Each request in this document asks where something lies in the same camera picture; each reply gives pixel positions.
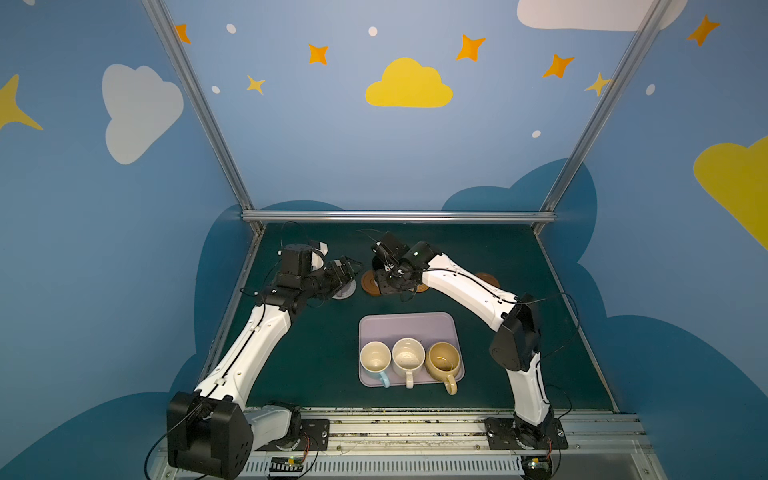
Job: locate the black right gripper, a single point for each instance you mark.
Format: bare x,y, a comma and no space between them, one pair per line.
387,279

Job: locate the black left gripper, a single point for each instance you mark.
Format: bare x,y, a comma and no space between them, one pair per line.
338,274

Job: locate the white cream ceramic mug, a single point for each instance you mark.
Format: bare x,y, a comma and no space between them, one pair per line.
408,357

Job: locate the small brown wooden coaster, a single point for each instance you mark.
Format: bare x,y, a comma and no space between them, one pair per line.
488,278

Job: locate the cream mug blue handle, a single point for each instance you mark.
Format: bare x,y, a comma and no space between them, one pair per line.
375,359

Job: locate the yellow ceramic mug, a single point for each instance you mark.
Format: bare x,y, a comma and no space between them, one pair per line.
443,362

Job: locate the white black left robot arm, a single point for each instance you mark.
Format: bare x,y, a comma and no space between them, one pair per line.
208,430

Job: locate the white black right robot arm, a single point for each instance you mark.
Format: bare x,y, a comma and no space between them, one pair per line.
516,344

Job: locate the large brown wooden coaster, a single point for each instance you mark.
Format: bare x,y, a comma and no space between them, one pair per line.
369,284

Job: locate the lilac plastic tray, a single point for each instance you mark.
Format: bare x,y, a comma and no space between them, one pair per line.
427,328

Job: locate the left small circuit board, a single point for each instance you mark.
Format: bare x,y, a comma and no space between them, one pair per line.
289,467

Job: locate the small circuit board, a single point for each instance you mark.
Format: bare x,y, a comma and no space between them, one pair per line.
289,467
537,468

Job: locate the right small circuit board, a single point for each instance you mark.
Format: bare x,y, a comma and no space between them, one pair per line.
537,468

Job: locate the white woven rope coaster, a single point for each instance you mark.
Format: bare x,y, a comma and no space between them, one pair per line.
346,291

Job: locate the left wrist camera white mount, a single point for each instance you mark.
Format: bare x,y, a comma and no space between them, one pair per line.
319,252

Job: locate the horizontal aluminium back rail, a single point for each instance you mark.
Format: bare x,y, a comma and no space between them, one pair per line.
398,217

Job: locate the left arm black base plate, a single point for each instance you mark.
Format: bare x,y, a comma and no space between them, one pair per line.
312,434

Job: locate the front aluminium base frame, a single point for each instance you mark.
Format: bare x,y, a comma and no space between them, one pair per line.
432,443

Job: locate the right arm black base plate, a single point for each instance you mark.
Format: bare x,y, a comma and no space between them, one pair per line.
498,432

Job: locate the left aluminium corner post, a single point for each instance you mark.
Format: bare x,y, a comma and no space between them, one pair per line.
161,20

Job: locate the aluminium corner post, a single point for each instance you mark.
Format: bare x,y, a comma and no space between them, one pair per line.
161,20
640,44

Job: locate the right aluminium corner post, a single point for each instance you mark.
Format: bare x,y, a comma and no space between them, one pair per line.
640,44

